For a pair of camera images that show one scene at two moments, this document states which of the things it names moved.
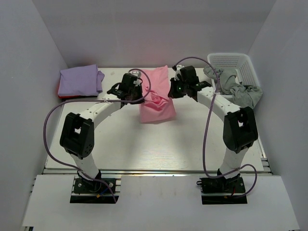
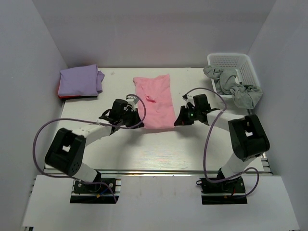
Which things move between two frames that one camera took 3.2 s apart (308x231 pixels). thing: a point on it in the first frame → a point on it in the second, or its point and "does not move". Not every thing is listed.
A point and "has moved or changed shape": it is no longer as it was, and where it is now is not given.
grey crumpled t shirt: (248, 96) does not move
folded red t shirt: (62, 96) does not move
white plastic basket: (246, 73) does not move
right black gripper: (173, 89) → (184, 116)
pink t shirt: (158, 106) has moved or changed shape
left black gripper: (134, 96) → (132, 118)
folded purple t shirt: (85, 81) does not move
